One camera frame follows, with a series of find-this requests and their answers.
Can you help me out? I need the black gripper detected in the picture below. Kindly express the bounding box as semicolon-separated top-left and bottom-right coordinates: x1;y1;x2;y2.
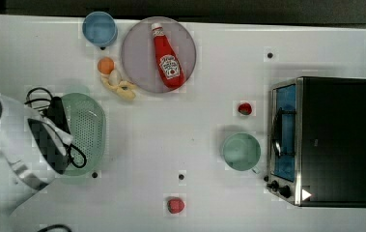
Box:
27;97;72;174

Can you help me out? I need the green plastic strainer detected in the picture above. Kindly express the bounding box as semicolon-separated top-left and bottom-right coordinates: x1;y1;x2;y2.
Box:
61;87;106;185

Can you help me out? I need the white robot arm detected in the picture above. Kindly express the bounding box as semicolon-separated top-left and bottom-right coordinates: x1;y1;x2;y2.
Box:
0;95;73;213

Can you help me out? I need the yellow peeled banana toy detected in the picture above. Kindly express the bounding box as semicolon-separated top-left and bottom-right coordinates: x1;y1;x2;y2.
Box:
100;70;137;101

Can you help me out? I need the orange toy fruit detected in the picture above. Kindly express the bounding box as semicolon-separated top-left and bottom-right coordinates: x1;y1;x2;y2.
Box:
98;57;115;74

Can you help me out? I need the blue cup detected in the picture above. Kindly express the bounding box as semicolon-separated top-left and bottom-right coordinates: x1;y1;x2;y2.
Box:
82;12;118;48

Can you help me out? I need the grey round plate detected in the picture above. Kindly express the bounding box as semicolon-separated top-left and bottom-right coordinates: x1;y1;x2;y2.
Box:
121;16;196;93

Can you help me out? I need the red toy strawberry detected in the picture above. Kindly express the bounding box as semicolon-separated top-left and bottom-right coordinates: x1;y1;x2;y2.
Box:
167;197;185;214

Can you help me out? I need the red ketchup bottle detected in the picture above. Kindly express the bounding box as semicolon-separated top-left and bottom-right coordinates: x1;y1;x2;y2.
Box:
151;23;185;90

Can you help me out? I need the green mug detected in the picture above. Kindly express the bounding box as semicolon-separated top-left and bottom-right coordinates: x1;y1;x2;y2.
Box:
221;132;262;174

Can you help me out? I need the red toy tomato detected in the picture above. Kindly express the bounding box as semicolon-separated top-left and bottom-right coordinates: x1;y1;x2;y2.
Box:
238;102;253;115

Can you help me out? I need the black toaster oven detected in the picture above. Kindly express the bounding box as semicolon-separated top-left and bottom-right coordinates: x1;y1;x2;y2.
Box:
265;76;366;208

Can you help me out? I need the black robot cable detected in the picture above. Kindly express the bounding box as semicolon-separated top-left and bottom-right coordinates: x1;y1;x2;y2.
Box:
24;86;88;170

